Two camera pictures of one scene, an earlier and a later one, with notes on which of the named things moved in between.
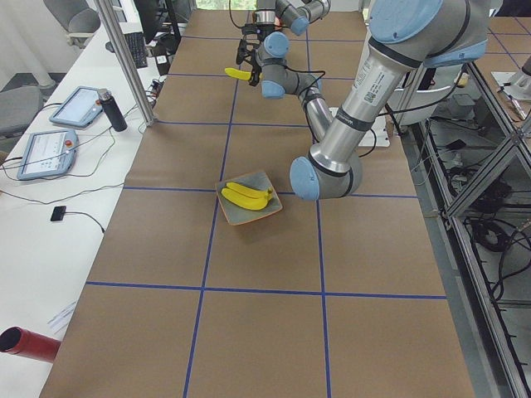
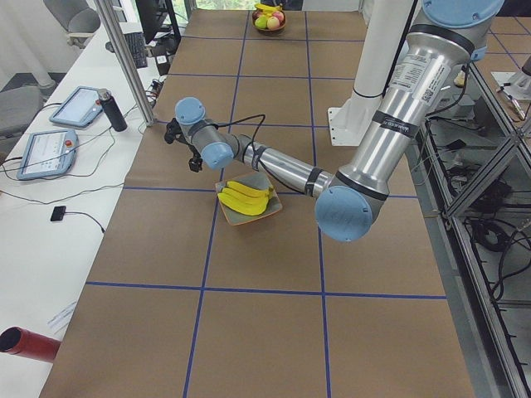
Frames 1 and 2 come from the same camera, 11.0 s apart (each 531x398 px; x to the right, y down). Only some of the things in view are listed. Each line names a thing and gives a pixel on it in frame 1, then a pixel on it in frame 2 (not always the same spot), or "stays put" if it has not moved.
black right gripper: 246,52 -> 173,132
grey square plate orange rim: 236,214 stays put
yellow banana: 238,74 -> 246,206
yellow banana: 246,200 stays put
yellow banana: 250,191 stays put
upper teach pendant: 78,108 stays put
